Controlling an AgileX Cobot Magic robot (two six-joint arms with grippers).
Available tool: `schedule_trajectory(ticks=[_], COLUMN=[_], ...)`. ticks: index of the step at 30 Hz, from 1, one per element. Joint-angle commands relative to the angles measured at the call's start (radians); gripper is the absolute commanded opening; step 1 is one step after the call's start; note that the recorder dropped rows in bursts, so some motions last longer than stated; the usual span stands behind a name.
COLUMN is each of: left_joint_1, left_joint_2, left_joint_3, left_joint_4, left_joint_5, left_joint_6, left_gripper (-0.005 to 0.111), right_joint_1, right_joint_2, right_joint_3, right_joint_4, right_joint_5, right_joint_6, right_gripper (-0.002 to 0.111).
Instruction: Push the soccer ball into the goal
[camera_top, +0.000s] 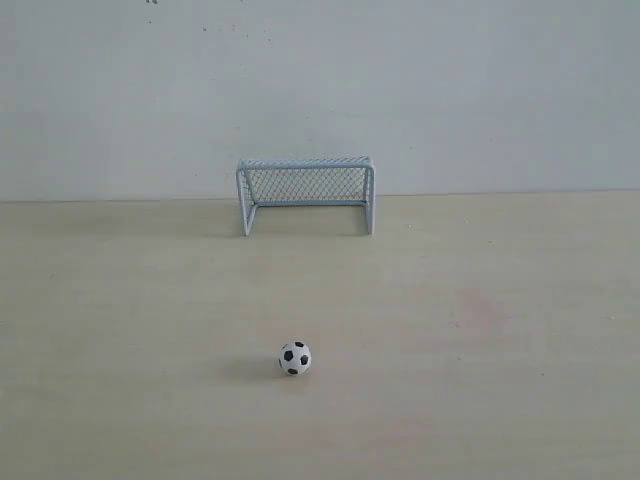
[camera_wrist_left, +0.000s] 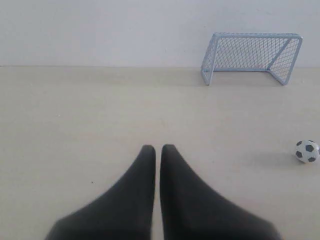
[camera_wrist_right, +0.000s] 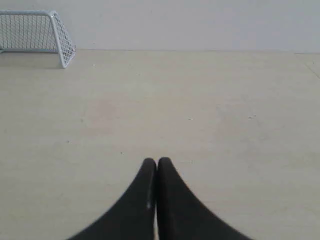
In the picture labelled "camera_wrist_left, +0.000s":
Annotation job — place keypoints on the small light blue goal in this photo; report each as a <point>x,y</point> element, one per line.
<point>272,53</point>

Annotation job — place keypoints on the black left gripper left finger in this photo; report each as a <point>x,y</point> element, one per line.
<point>124,212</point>

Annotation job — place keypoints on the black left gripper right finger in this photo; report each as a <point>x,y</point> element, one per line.
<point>192,210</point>

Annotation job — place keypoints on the black and white mini football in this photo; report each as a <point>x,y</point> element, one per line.
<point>307,151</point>

